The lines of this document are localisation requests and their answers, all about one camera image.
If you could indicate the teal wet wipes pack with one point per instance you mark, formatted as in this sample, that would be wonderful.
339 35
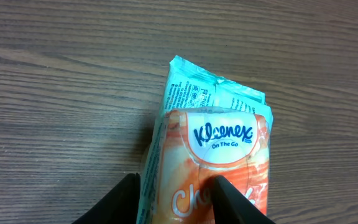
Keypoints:
190 86

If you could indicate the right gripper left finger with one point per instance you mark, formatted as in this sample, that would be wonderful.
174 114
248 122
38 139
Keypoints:
118 206

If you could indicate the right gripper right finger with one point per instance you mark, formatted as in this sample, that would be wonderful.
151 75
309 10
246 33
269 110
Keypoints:
231 207

